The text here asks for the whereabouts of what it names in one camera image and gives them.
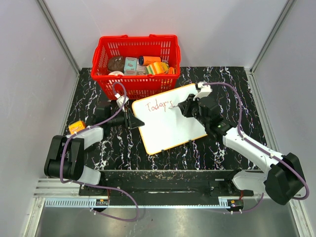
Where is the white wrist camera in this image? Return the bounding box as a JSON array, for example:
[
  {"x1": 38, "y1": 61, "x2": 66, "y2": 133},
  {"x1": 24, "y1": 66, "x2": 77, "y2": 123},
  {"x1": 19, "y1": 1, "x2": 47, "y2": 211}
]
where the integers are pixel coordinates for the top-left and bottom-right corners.
[
  {"x1": 115, "y1": 93, "x2": 129, "y2": 112},
  {"x1": 193, "y1": 81, "x2": 212, "y2": 101}
]

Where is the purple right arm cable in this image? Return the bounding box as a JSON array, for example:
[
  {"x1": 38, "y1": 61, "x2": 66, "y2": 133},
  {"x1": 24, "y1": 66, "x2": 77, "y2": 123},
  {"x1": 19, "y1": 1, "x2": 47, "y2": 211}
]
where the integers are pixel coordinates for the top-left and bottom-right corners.
[{"x1": 199, "y1": 82, "x2": 310, "y2": 214}]

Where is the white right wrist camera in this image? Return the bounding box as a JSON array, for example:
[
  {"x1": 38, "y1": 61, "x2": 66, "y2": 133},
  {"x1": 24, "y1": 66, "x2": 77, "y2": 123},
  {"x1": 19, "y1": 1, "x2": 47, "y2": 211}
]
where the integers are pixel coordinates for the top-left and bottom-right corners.
[{"x1": 193, "y1": 81, "x2": 212, "y2": 101}]

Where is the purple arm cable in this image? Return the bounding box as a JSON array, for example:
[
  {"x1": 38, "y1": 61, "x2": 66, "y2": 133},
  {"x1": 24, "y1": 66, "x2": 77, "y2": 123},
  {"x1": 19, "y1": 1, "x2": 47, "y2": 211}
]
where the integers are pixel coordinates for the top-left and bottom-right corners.
[
  {"x1": 199, "y1": 82, "x2": 310, "y2": 214},
  {"x1": 60, "y1": 81, "x2": 140, "y2": 222}
]

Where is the grey cable duct rail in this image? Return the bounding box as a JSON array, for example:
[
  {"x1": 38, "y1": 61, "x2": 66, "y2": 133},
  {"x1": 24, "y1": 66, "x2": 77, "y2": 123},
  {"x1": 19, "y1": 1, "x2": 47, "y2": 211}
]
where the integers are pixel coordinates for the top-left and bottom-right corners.
[{"x1": 44, "y1": 196, "x2": 239, "y2": 209}]

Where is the red plastic shopping basket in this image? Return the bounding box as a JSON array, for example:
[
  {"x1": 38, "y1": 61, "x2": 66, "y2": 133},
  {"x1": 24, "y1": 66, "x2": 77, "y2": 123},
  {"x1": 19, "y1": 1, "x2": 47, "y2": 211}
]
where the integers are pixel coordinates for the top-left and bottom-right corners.
[{"x1": 91, "y1": 34, "x2": 181, "y2": 100}]

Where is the yellow framed whiteboard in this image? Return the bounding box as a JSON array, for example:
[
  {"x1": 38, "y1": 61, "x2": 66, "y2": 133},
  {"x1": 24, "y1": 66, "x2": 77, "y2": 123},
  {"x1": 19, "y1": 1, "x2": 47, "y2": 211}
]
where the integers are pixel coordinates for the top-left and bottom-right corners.
[{"x1": 132, "y1": 83, "x2": 206, "y2": 155}]

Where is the white round container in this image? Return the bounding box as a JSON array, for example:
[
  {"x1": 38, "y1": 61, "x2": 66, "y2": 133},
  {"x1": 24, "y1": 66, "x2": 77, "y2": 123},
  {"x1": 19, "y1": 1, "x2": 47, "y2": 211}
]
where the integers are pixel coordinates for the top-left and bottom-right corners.
[{"x1": 108, "y1": 71, "x2": 124, "y2": 77}]

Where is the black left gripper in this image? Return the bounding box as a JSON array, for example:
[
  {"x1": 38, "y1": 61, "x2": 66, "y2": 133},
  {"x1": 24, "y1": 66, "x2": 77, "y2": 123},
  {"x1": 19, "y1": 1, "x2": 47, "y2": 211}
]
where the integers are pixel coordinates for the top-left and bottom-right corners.
[{"x1": 108, "y1": 107, "x2": 145, "y2": 130}]

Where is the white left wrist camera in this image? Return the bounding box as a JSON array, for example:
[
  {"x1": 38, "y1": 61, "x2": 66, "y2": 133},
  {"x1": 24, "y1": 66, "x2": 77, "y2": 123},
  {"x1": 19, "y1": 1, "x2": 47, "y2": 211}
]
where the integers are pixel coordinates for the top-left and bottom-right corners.
[{"x1": 115, "y1": 93, "x2": 129, "y2": 112}]

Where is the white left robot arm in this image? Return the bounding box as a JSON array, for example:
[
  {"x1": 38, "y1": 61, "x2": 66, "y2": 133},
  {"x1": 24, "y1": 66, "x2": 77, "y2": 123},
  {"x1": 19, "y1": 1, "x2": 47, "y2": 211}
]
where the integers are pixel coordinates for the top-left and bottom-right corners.
[{"x1": 44, "y1": 109, "x2": 145, "y2": 195}]

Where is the orange juice carton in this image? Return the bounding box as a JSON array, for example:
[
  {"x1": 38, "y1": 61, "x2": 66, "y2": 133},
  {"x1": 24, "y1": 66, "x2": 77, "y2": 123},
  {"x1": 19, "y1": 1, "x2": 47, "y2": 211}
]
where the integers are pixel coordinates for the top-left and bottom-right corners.
[{"x1": 68, "y1": 120, "x2": 86, "y2": 134}]

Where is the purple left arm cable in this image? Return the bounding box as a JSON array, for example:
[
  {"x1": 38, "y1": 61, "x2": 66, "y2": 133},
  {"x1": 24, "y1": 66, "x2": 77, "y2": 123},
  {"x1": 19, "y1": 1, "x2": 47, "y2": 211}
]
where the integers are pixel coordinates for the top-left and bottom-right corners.
[{"x1": 60, "y1": 81, "x2": 140, "y2": 222}]

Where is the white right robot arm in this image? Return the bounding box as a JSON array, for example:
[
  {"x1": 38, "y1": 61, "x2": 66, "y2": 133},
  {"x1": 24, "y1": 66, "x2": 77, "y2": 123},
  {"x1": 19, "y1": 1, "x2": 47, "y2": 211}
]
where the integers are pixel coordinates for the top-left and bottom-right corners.
[{"x1": 178, "y1": 94, "x2": 309, "y2": 205}]

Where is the pink small box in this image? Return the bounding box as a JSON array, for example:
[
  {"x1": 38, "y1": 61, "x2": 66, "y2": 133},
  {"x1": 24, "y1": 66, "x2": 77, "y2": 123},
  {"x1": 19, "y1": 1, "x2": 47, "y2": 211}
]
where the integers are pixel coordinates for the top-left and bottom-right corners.
[{"x1": 124, "y1": 70, "x2": 147, "y2": 76}]

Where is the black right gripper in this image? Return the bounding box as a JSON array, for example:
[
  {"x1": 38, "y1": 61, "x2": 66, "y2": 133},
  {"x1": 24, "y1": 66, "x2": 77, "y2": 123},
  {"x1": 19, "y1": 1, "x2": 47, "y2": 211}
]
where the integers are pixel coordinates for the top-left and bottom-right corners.
[{"x1": 178, "y1": 94, "x2": 209, "y2": 127}]

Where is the orange cylindrical can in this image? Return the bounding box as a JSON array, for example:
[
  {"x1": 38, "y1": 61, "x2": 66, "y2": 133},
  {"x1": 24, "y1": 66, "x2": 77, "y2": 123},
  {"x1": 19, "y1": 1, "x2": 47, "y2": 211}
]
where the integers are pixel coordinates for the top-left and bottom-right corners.
[{"x1": 138, "y1": 56, "x2": 162, "y2": 66}]

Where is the brown round bread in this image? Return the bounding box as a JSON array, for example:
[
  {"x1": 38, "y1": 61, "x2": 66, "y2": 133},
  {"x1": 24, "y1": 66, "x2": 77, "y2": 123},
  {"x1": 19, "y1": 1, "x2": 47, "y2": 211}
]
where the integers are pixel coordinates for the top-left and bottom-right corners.
[{"x1": 107, "y1": 56, "x2": 125, "y2": 72}]

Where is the teal small box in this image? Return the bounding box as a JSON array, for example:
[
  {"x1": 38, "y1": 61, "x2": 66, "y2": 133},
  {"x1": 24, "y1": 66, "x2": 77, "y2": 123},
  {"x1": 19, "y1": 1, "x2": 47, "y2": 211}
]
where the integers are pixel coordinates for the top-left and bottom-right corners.
[{"x1": 124, "y1": 57, "x2": 138, "y2": 71}]

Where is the orange yellow snack box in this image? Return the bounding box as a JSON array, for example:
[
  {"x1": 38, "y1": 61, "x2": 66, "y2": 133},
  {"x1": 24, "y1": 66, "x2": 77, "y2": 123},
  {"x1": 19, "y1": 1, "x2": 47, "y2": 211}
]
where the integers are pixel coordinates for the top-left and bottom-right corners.
[{"x1": 146, "y1": 62, "x2": 169, "y2": 75}]

